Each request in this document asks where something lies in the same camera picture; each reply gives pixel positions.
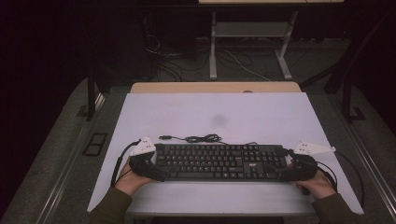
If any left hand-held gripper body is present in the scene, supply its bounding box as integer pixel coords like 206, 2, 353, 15
129, 135, 157, 179

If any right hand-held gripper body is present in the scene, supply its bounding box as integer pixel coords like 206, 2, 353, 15
288, 140, 337, 180

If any black computer keyboard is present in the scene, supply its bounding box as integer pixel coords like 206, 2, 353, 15
153, 143, 289, 182

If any person's left hand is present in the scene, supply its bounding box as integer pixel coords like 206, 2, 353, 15
115, 160, 153, 197

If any person's right hand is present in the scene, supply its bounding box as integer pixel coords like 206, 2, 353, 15
295, 172, 337, 201

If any black floor socket plate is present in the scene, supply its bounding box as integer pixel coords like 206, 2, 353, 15
82, 133, 108, 157

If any black metal stand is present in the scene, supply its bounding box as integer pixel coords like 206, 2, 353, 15
86, 71, 98, 122
340, 71, 368, 124

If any white table board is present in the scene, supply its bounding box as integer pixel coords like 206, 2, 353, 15
87, 91, 364, 217

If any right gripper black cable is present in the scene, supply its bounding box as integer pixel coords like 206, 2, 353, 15
316, 161, 339, 193

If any black keyboard cable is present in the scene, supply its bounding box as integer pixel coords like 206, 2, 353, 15
158, 133, 260, 147

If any thin black cable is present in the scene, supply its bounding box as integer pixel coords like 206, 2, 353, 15
333, 150, 366, 210

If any metal floor rail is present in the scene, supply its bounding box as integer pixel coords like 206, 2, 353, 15
36, 92, 106, 224
326, 92, 396, 213

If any black floor cables bundle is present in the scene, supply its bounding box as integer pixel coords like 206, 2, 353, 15
144, 34, 209, 82

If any white floor cable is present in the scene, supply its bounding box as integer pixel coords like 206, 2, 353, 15
223, 49, 272, 82

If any background desk white frame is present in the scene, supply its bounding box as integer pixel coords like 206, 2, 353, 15
198, 0, 345, 81

